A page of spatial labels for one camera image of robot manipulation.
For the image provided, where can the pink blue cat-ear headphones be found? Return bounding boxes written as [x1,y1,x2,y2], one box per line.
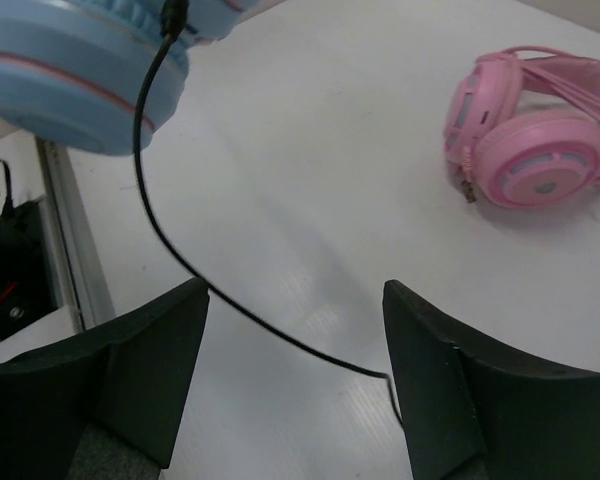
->
[0,0,261,157]

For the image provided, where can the aluminium rail front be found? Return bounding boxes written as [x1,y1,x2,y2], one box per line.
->
[35,138,116,331]

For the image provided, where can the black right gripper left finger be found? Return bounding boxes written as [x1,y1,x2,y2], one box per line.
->
[0,279,209,479]

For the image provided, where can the pink headphones with wrapped cable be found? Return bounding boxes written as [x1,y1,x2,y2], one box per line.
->
[443,46,600,210]

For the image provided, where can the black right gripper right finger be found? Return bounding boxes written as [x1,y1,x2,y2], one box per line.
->
[382,280,600,479]

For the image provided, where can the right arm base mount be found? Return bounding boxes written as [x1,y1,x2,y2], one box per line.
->
[0,159,57,341]

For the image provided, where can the thin black headphone cable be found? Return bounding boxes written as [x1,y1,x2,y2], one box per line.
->
[133,0,404,426]

